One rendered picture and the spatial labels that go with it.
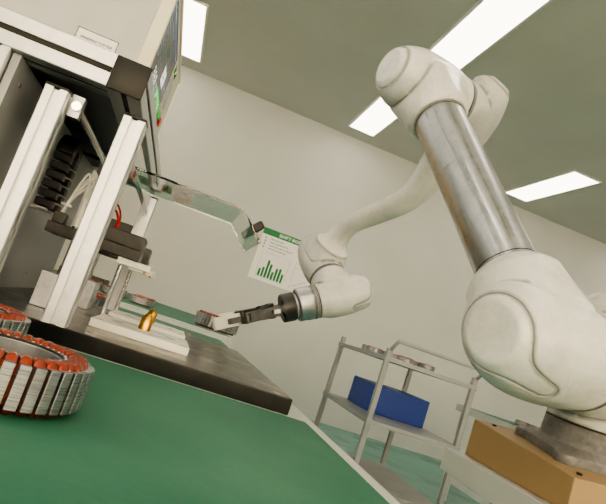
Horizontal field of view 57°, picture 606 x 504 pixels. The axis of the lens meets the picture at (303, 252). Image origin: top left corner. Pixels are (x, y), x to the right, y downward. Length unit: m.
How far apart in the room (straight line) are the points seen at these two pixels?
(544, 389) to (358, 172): 6.06
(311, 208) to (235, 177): 0.95
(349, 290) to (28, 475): 1.20
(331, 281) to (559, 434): 0.70
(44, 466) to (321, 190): 6.34
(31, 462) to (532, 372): 0.61
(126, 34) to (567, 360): 0.78
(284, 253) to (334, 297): 4.98
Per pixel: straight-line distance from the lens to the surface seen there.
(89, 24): 0.96
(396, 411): 3.72
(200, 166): 6.43
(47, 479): 0.31
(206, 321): 1.38
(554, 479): 0.90
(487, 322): 0.79
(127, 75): 0.77
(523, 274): 0.84
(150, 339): 0.87
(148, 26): 0.95
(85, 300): 1.16
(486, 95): 1.30
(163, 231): 6.30
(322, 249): 1.52
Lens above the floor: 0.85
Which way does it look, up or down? 8 degrees up
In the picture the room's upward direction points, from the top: 19 degrees clockwise
